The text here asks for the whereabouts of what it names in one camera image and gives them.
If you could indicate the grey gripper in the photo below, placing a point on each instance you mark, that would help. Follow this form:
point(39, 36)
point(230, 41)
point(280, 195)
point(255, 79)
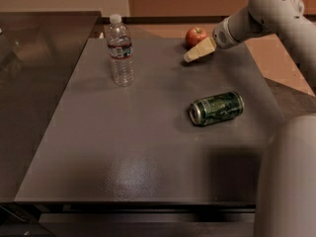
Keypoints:
point(222, 36)

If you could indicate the red apple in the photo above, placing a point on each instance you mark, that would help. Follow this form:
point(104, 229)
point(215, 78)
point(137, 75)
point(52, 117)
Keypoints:
point(194, 36)

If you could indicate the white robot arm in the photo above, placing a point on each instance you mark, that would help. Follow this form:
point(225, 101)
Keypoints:
point(286, 196)

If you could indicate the green soda can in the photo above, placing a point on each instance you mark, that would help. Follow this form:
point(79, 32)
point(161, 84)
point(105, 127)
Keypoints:
point(216, 109)

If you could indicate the clear plastic water bottle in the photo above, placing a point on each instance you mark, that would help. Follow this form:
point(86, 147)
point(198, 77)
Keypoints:
point(121, 51)

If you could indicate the dark glossy side table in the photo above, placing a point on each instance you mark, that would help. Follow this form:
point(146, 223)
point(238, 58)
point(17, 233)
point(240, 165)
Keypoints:
point(38, 53)

